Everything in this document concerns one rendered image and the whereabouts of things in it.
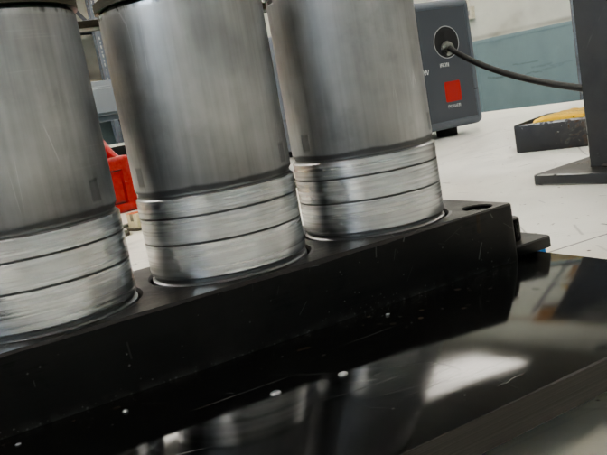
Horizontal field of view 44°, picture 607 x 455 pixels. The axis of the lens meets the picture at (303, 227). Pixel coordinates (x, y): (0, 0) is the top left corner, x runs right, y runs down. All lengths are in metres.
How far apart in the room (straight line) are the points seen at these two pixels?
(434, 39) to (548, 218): 0.34
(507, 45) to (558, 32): 0.40
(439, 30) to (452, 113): 0.06
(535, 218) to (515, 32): 5.27
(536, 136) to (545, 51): 4.98
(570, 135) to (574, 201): 0.14
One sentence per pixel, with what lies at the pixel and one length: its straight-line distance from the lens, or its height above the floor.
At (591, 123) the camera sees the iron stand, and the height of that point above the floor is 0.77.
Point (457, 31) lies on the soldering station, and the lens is 0.56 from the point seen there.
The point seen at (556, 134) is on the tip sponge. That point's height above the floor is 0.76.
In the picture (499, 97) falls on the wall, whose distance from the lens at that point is 5.58.
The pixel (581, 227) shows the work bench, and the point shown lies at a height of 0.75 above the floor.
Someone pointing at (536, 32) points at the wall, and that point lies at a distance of 5.39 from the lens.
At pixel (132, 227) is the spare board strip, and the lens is 0.34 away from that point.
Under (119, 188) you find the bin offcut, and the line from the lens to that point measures 0.43.
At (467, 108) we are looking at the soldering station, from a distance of 0.56.
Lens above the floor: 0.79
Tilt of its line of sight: 10 degrees down
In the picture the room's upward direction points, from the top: 10 degrees counter-clockwise
